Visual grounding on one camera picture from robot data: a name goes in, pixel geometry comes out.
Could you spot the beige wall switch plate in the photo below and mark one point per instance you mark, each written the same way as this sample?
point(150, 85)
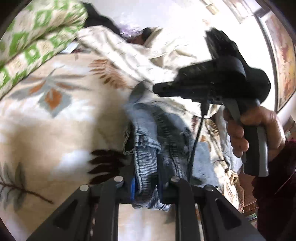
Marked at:
point(212, 9)

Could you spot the green white patterned quilt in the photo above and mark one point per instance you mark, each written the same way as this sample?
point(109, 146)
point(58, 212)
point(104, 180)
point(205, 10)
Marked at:
point(40, 31)

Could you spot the blue denim pants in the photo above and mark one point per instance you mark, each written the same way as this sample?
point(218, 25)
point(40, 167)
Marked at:
point(153, 135)

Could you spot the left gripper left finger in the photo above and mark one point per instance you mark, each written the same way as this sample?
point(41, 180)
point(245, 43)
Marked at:
point(91, 212)

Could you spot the leaf pattern fleece blanket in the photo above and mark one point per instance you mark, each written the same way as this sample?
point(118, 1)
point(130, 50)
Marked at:
point(65, 125)

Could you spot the person right hand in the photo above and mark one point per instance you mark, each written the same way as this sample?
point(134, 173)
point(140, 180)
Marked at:
point(258, 116)

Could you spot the framed wall picture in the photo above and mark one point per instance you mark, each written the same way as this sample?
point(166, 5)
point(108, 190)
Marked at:
point(282, 53)

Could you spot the black garment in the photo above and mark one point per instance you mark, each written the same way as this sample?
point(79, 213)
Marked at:
point(95, 19)

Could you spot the cream patterned duvet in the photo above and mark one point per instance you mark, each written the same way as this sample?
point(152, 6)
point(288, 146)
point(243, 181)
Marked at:
point(157, 60)

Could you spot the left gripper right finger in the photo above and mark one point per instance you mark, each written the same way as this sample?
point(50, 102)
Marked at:
point(202, 213)

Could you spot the purple plastic bag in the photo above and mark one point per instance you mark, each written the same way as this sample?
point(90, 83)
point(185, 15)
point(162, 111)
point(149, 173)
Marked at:
point(128, 32)

